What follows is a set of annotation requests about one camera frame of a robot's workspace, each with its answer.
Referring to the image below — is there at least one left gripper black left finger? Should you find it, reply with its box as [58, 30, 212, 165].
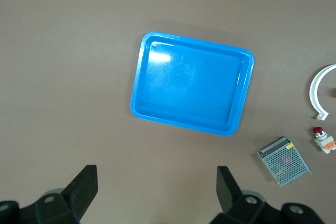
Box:
[0, 165, 99, 224]

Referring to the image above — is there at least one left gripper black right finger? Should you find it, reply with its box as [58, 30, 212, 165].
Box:
[211, 166, 326, 224]

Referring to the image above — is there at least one blue plastic tray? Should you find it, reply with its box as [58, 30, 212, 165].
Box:
[130, 31, 255, 137]

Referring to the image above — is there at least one large white C-shaped pipe clamp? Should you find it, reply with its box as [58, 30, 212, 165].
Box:
[309, 63, 336, 121]

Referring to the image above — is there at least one perforated metal power supply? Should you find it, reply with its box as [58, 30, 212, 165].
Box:
[257, 136, 312, 187]

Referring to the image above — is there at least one red mushroom push button switch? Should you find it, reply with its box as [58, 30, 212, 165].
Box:
[312, 126, 336, 154]

